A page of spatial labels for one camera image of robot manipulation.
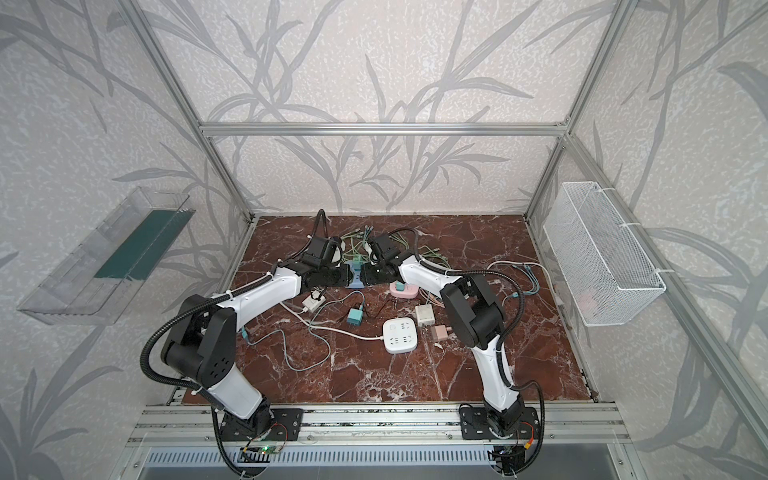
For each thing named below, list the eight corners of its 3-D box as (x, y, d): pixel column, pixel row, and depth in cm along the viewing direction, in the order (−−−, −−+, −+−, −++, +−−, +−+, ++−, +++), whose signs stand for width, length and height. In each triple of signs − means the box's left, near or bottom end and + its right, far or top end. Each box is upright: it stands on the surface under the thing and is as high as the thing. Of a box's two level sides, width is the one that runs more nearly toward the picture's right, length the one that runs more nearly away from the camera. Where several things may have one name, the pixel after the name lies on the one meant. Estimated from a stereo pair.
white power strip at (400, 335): (382, 353, 87) (382, 349, 85) (384, 322, 94) (383, 318, 91) (417, 353, 87) (417, 349, 85) (416, 322, 94) (416, 318, 91)
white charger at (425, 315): (418, 327, 92) (419, 324, 90) (415, 309, 96) (415, 305, 94) (435, 324, 92) (435, 321, 91) (431, 306, 96) (431, 303, 95)
